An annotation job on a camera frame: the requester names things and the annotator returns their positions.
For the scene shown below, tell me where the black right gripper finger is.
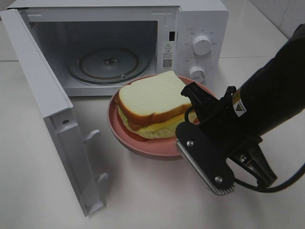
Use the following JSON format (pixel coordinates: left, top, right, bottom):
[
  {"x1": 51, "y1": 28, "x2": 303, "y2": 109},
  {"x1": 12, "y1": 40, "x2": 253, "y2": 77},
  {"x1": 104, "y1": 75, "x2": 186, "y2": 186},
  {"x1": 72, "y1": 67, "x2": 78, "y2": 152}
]
[
  {"x1": 181, "y1": 82, "x2": 218, "y2": 107},
  {"x1": 229, "y1": 145, "x2": 277, "y2": 188}
]

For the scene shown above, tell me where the upper white power knob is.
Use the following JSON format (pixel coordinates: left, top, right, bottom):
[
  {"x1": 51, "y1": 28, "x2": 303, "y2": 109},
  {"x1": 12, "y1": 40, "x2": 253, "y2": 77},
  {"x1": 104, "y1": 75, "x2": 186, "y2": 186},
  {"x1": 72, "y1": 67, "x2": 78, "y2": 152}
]
[{"x1": 192, "y1": 34, "x2": 212, "y2": 56}]

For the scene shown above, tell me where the glass microwave turntable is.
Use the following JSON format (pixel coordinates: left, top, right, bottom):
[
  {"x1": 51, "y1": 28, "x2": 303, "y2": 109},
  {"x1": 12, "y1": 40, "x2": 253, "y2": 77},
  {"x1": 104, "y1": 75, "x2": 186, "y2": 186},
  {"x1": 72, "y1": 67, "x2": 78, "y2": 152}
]
[{"x1": 66, "y1": 47, "x2": 151, "y2": 85}]

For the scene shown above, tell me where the pink round plate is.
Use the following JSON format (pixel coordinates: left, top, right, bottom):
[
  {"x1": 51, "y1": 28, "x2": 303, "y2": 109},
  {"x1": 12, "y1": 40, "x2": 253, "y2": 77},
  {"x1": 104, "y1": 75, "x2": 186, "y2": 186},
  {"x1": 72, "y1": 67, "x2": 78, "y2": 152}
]
[{"x1": 107, "y1": 75, "x2": 218, "y2": 162}]

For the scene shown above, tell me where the white warning label sticker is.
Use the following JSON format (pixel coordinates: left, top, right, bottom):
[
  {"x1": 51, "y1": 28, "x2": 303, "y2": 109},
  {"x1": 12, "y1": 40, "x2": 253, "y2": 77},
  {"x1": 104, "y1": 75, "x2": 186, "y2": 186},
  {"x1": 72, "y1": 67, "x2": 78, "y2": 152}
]
[{"x1": 162, "y1": 42, "x2": 174, "y2": 69}]

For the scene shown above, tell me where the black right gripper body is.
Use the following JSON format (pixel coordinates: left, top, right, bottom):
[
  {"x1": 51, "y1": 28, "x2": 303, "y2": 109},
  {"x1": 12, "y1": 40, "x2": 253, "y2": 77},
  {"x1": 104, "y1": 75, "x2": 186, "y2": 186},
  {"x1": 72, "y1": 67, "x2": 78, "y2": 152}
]
[{"x1": 192, "y1": 86, "x2": 262, "y2": 158}]

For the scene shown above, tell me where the white microwave door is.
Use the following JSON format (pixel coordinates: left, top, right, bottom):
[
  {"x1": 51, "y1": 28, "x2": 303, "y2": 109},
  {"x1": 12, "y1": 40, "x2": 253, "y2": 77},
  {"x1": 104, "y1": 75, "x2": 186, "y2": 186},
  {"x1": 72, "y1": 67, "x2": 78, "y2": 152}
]
[{"x1": 0, "y1": 9, "x2": 108, "y2": 216}]

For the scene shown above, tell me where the lower white timer knob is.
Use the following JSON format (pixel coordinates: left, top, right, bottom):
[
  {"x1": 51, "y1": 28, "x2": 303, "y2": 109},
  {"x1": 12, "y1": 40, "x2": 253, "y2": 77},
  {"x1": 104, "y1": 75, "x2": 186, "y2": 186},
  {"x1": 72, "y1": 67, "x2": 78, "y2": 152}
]
[{"x1": 189, "y1": 66, "x2": 206, "y2": 84}]

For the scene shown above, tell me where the black camera cable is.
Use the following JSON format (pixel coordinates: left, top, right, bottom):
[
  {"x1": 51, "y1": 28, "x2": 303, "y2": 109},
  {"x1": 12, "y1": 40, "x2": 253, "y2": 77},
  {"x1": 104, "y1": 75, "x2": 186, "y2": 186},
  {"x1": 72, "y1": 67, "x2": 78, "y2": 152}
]
[{"x1": 183, "y1": 106, "x2": 305, "y2": 193}]

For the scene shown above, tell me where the white microwave oven body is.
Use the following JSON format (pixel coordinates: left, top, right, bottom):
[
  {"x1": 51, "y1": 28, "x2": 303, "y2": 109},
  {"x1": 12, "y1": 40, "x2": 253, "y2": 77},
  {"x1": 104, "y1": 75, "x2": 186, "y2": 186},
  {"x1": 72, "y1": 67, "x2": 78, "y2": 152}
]
[{"x1": 6, "y1": 0, "x2": 228, "y2": 96}]

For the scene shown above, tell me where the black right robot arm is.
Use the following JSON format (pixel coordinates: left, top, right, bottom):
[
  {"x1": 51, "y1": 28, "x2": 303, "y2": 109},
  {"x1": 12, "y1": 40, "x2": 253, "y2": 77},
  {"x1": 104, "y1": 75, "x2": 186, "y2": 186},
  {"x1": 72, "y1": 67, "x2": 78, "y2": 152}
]
[{"x1": 175, "y1": 25, "x2": 305, "y2": 195}]

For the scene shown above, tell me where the toast sandwich with cheese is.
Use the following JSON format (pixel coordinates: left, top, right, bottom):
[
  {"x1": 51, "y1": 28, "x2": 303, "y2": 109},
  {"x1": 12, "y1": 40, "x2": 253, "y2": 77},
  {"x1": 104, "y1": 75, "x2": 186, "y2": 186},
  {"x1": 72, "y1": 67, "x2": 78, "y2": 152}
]
[{"x1": 114, "y1": 71, "x2": 192, "y2": 139}]

